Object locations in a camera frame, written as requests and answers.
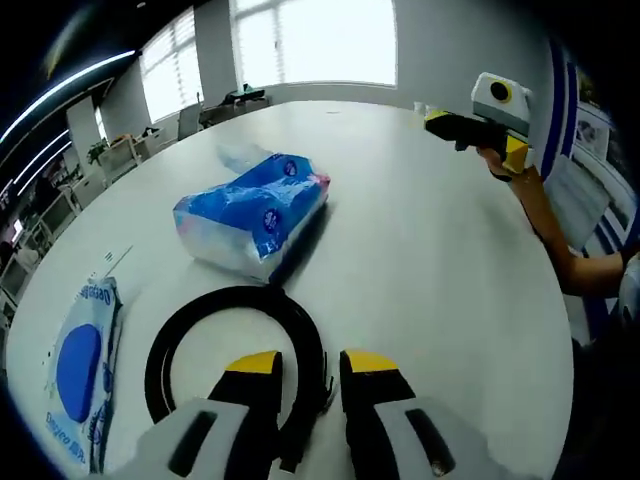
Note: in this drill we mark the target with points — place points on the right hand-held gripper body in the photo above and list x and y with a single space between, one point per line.
500 107

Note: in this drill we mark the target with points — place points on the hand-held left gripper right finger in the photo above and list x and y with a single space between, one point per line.
395 440

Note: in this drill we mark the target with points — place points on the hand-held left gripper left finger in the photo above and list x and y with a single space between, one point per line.
220 440

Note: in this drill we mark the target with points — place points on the blue wet wipes packet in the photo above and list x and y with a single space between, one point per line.
80 370

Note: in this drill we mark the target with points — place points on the blue tissue pack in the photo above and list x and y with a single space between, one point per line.
250 210

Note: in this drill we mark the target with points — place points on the group of white office chairs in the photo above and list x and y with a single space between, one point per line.
117 157

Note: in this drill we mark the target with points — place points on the person's right hand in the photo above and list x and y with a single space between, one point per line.
495 161

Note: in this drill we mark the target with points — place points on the person's white shirt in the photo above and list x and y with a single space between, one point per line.
631 285

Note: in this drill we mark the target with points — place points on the window with white blinds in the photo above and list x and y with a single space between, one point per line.
170 65
320 40

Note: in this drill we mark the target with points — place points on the dark bag with teal item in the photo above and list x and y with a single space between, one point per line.
245 94

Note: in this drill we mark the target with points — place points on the potted green plant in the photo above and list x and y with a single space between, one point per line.
97 150

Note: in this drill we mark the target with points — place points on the long ceiling light strip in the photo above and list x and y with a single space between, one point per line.
125 54

